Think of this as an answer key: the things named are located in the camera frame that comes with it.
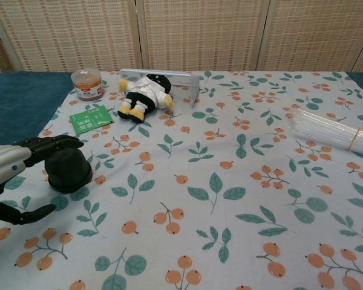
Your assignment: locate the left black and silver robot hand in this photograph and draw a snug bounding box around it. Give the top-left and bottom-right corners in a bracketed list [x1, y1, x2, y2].
[0, 135, 84, 226]

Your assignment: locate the black round cap object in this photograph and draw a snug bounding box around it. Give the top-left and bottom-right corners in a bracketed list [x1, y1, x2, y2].
[45, 147, 93, 193]

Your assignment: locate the green foil packet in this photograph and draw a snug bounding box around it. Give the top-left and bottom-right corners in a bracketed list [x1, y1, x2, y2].
[68, 104, 114, 136]

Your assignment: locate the clear jar with red label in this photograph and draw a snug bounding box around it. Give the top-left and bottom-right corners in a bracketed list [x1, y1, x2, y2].
[71, 69, 105, 101]

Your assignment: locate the black and white plush toy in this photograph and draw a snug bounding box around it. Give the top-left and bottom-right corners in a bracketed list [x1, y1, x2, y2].
[117, 74, 175, 123]

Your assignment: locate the clear plastic box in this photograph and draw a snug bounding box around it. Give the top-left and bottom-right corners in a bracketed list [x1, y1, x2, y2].
[120, 68, 203, 109]

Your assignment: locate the floral fruit print tablecloth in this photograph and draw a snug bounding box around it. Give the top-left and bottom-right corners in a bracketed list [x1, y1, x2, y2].
[0, 71, 363, 290]

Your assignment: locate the bundle of clear straws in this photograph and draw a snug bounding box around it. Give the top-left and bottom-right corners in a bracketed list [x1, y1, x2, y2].
[290, 108, 363, 158]

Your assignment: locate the tan rubber band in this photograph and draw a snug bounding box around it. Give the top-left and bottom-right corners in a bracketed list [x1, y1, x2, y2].
[344, 128, 361, 152]

